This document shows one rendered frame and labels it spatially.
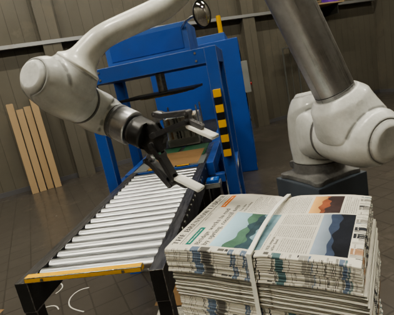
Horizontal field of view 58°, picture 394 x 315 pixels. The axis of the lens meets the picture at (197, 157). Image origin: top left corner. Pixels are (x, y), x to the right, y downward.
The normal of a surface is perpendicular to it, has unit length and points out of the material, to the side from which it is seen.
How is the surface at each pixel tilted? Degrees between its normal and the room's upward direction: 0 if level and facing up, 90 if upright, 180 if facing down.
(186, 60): 90
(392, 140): 95
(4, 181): 90
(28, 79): 69
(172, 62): 90
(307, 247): 1
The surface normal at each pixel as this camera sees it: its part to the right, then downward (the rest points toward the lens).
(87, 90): 0.85, 0.40
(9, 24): 0.43, 0.12
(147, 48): -0.13, 0.25
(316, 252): -0.21, -0.95
